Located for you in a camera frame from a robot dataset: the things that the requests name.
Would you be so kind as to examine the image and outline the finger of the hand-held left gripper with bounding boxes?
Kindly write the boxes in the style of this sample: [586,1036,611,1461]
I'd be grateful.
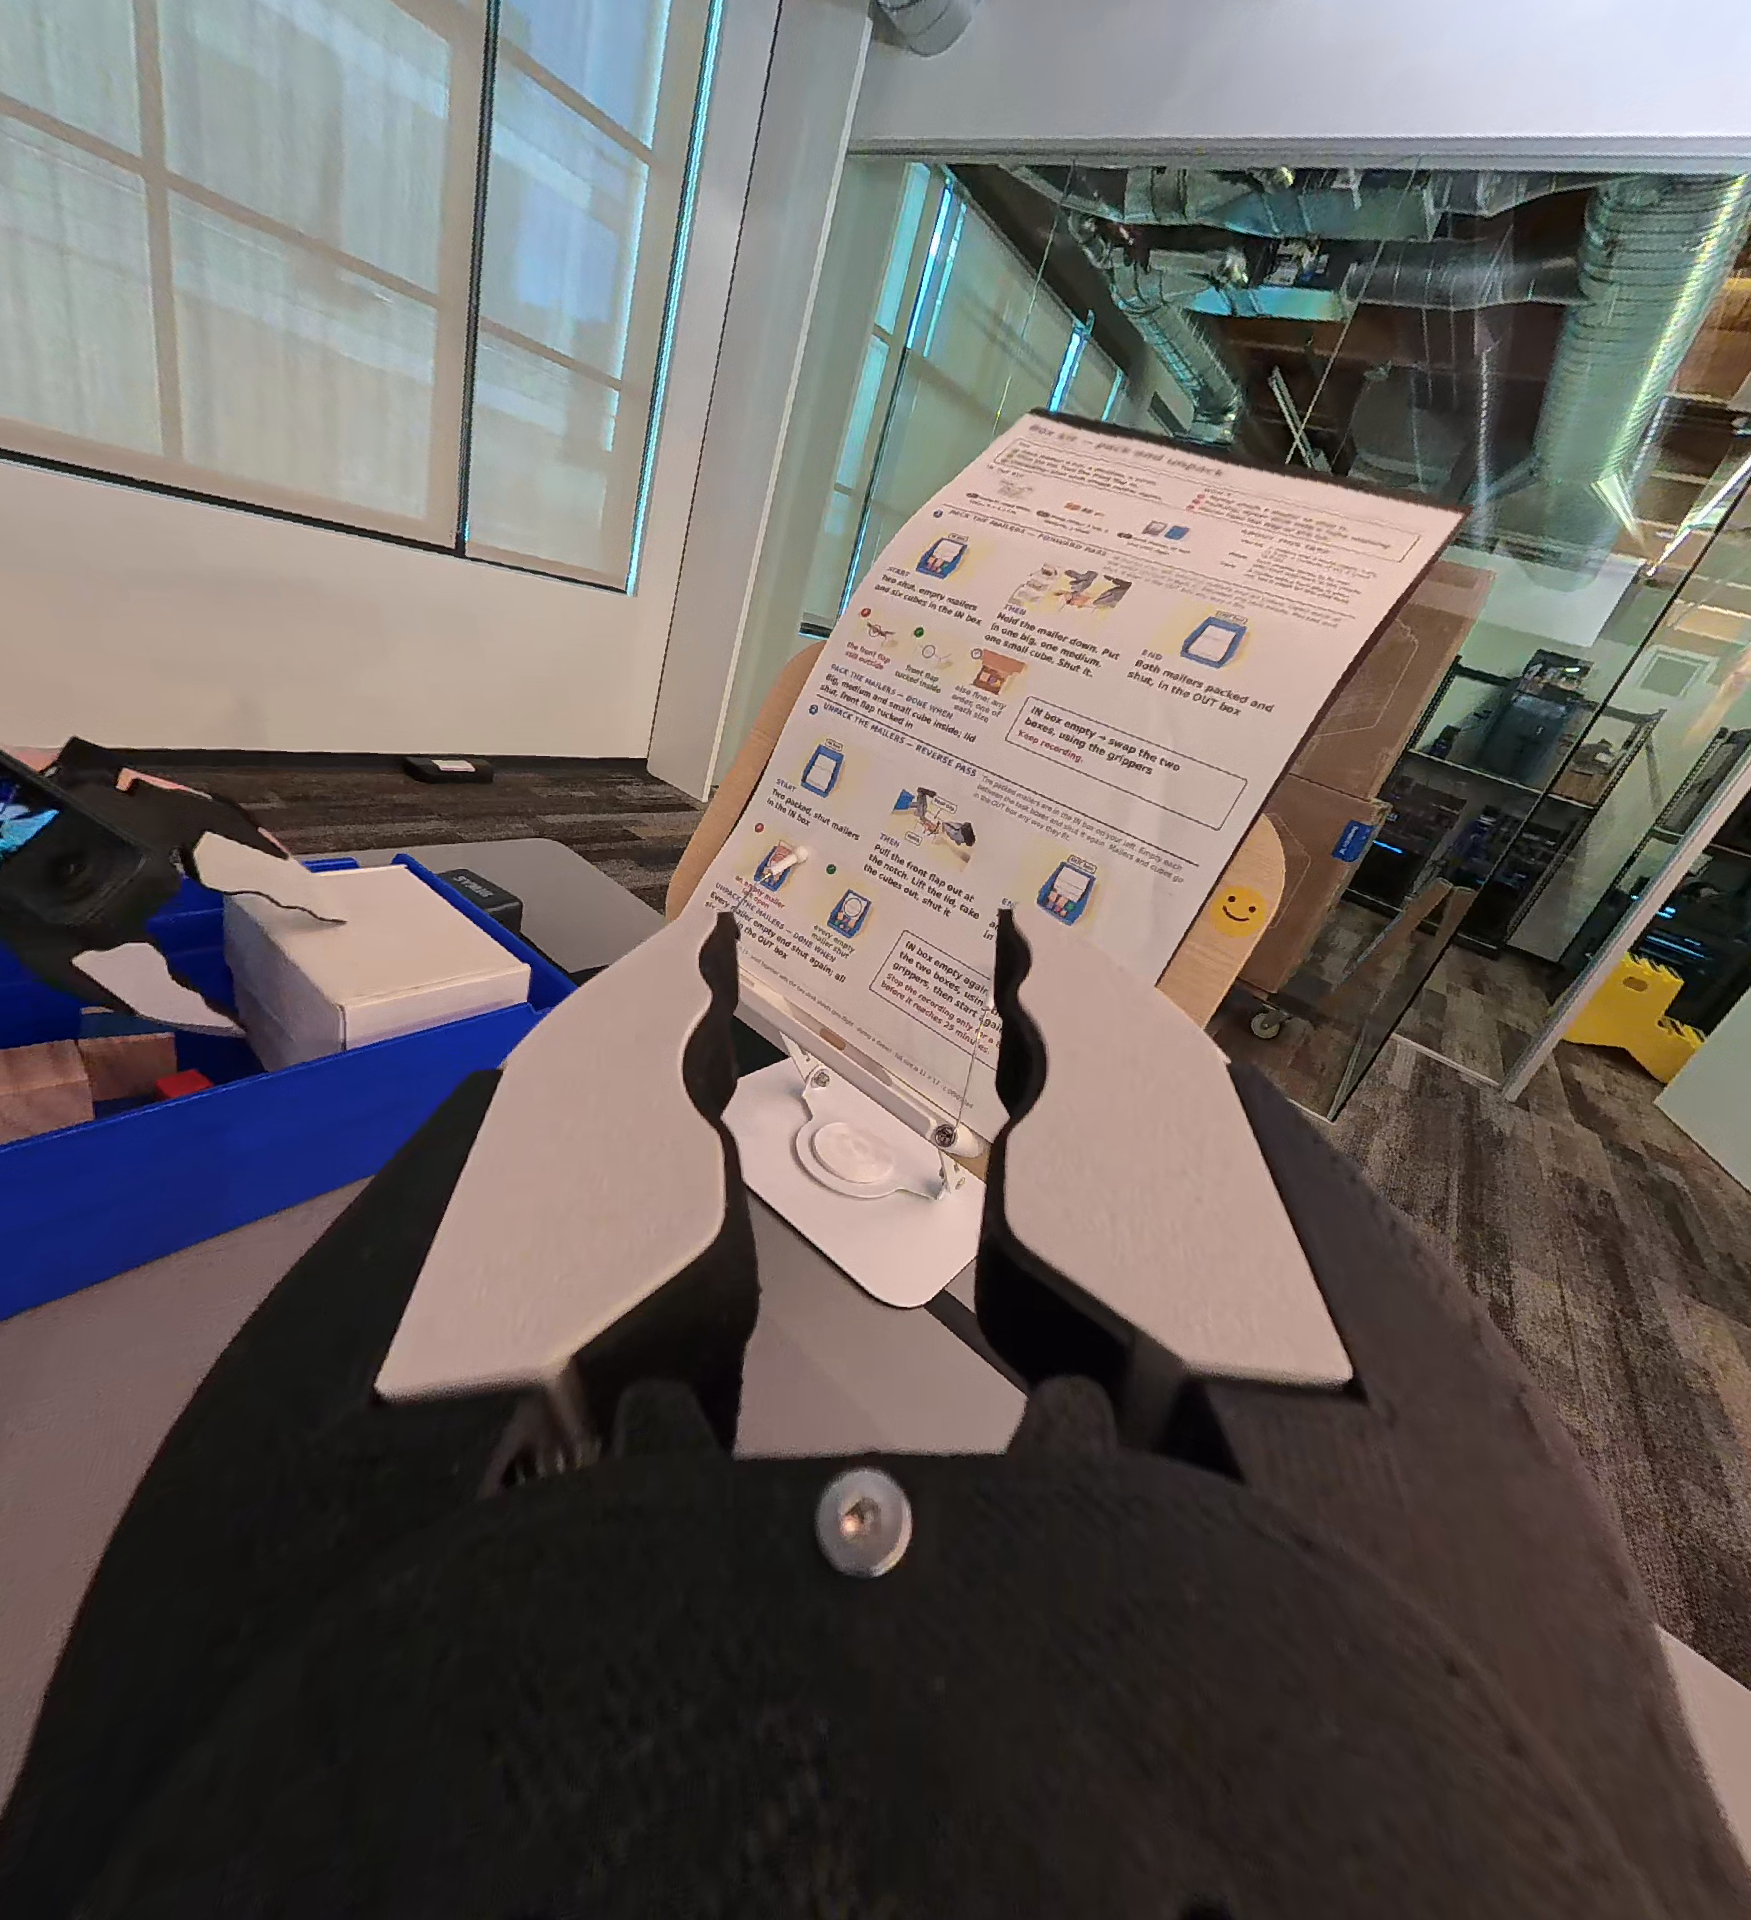
[181,829,355,924]
[65,942,251,1038]

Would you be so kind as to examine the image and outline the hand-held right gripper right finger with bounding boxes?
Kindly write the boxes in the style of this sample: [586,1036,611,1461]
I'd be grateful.
[972,908,1358,1456]

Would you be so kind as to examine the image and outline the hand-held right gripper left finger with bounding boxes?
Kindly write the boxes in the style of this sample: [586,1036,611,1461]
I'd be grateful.
[372,908,757,1461]

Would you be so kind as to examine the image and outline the white cardboard box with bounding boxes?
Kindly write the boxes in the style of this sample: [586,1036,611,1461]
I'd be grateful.
[237,982,351,1078]
[221,862,533,1053]

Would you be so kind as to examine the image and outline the blue plastic bin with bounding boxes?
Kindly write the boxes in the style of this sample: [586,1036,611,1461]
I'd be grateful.
[0,855,581,1331]

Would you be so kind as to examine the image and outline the brown wooden cube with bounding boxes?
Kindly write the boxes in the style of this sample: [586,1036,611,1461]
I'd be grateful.
[77,1033,181,1112]

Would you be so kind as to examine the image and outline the dark walnut cube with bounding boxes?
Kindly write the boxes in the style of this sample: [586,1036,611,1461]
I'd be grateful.
[0,1039,96,1149]

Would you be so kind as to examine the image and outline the instruction sheet on stand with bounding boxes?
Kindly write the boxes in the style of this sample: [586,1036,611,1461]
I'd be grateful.
[665,646,1289,1036]

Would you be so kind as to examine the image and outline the yellow plastic floor sign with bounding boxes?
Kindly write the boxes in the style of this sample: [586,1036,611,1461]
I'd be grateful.
[1562,951,1712,1085]

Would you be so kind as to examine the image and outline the printed instruction sheet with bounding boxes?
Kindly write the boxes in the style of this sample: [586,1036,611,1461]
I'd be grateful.
[688,408,1469,1053]

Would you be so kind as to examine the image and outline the metal storage shelf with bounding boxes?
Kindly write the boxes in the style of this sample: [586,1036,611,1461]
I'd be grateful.
[1391,646,1665,963]

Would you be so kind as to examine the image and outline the large glass window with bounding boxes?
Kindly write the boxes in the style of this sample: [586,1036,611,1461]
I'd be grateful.
[0,0,727,595]

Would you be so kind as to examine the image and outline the silver ventilation duct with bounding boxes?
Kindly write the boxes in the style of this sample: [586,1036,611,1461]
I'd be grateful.
[1536,171,1751,526]

